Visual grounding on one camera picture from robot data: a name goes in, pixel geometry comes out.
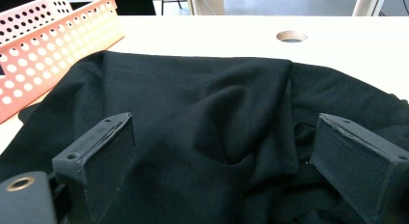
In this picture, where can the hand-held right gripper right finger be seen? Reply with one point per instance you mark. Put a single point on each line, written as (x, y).
(353, 172)

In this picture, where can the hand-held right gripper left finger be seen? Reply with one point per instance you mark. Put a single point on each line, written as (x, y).
(96, 166)

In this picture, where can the black cloth garment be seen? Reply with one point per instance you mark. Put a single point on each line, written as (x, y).
(209, 127)

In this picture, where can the pink perforated plastic basket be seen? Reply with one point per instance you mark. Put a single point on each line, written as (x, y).
(48, 50)

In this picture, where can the black curtain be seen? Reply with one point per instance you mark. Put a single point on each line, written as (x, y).
(135, 3)

